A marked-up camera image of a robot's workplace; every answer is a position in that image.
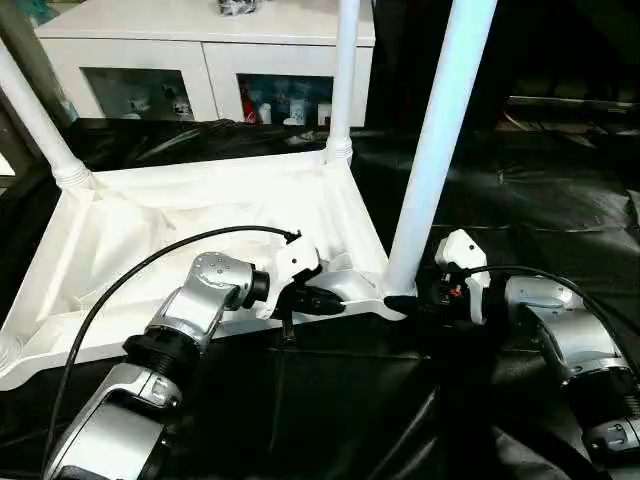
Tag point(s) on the white plastic table top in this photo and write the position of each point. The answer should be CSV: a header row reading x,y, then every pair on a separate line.
x,y
130,220

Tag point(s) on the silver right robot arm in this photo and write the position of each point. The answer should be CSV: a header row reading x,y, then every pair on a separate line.
x,y
570,330

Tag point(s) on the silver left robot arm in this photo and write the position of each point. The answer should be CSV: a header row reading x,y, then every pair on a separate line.
x,y
190,310

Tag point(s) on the black mat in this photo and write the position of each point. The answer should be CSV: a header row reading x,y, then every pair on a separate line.
x,y
540,200

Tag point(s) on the white glass-door cabinet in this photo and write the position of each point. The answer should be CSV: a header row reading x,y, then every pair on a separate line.
x,y
150,40

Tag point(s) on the grey curtain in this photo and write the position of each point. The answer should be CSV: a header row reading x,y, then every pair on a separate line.
x,y
30,60

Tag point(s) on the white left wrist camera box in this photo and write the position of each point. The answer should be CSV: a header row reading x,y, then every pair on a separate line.
x,y
292,265

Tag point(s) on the black metal rail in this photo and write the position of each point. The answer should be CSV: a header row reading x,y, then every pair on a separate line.
x,y
575,102

